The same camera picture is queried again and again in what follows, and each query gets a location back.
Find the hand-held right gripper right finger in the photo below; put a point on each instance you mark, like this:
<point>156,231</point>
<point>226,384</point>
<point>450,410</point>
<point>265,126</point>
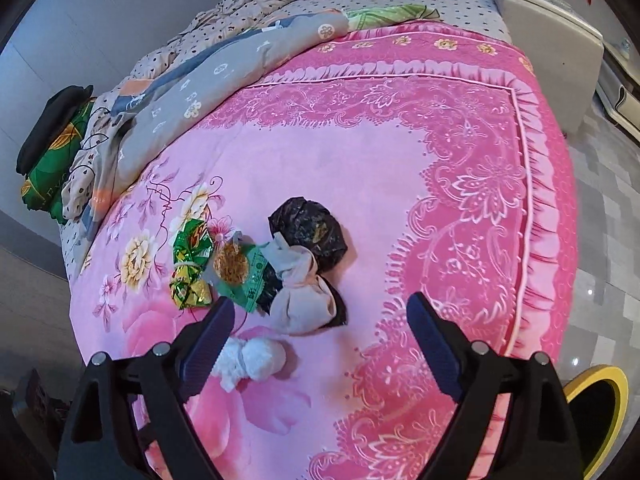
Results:
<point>435,350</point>

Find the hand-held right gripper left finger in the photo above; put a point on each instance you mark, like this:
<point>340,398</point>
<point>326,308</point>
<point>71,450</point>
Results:
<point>205,355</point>

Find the white tissue wad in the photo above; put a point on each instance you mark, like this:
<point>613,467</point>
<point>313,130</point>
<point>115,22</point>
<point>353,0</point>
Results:
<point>252,360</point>

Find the green snack packet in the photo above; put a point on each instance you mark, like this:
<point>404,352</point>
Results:
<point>250,280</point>

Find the beige wad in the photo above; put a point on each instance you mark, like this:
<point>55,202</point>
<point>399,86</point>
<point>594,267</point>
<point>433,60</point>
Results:
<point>300,300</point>

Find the black plastic bag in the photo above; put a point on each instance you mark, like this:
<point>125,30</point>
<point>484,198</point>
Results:
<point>305,225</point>

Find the yellow round waste bin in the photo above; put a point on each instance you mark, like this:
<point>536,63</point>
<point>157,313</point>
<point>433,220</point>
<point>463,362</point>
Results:
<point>607,375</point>

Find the pink floral blanket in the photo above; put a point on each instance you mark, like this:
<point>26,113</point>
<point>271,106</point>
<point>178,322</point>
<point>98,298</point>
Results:
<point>380,170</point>

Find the green floral folded blanket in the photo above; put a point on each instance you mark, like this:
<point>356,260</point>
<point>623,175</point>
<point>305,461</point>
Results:
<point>50,160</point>

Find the black folded cloth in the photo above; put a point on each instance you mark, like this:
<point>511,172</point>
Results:
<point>50,115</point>

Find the white marble coffee table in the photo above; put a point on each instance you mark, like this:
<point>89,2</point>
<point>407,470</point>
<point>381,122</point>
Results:
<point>622,97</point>

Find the white bedside cabinet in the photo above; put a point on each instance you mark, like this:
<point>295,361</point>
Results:
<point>550,50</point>

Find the green leaf print cloth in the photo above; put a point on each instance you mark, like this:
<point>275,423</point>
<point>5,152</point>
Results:
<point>390,16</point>

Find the polka dot bed sheet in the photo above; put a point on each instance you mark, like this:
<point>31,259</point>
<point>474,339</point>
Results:
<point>470,7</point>

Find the beige polka dot quilt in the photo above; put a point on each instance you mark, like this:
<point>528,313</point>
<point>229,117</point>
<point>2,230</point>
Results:
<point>235,5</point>

